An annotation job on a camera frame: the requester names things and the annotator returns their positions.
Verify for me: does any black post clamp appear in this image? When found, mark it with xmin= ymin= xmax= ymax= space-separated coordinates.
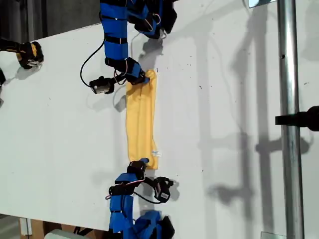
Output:
xmin=275 ymin=106 xmax=319 ymax=132

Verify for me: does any steel post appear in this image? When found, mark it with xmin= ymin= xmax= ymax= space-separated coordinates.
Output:
xmin=276 ymin=0 xmax=306 ymax=239

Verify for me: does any white bin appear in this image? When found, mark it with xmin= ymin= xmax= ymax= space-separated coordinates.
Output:
xmin=44 ymin=229 xmax=75 ymax=239

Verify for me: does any yellow black table clamp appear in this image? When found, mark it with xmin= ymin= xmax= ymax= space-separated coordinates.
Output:
xmin=0 ymin=37 xmax=45 ymax=70

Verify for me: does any black camera cable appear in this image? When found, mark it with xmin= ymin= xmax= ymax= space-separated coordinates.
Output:
xmin=133 ymin=190 xmax=162 ymax=205
xmin=79 ymin=41 xmax=105 ymax=87

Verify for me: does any yellow microfibre towel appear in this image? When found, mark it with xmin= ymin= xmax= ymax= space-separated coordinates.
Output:
xmin=124 ymin=69 xmax=162 ymax=171

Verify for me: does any short black camera stalk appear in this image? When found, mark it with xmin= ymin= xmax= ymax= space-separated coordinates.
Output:
xmin=143 ymin=176 xmax=160 ymax=190
xmin=109 ymin=76 xmax=128 ymax=87

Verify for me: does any black camera box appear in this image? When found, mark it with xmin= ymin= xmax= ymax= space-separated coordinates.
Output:
xmin=153 ymin=177 xmax=174 ymax=201
xmin=89 ymin=76 xmax=115 ymax=95

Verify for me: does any brown cardboard box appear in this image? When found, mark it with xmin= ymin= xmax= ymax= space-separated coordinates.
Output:
xmin=31 ymin=219 xmax=100 ymax=239

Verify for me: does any white table leg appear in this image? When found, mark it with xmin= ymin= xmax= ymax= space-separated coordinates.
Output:
xmin=19 ymin=218 xmax=32 ymax=236

